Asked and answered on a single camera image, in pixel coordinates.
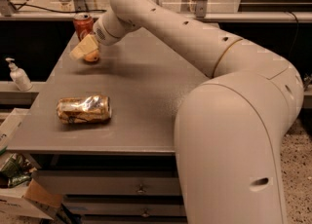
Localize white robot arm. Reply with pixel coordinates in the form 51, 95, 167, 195
70, 0, 303, 224

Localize grey drawer cabinet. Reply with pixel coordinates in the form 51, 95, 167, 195
9, 29, 207, 224

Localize red coke can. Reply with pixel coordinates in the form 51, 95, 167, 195
73, 13, 94, 40

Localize black cable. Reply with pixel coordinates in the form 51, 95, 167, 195
9, 3, 108, 15

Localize crushed gold metallic can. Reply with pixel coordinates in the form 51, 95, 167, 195
57, 94, 112, 124

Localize white cardboard box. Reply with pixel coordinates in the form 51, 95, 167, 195
0, 108, 61, 219

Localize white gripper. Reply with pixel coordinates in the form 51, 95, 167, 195
69, 16, 126, 60

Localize top drawer knob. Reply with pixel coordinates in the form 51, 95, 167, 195
136, 184, 146, 195

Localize drawer knob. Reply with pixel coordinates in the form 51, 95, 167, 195
141, 209, 150, 218
136, 184, 146, 195

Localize green snack bags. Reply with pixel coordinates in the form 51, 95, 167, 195
0, 152, 32, 188

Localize white pump soap bottle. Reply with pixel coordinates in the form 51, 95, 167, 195
5, 57, 32, 92

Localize orange fruit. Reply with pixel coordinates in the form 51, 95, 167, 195
84, 50, 99, 62

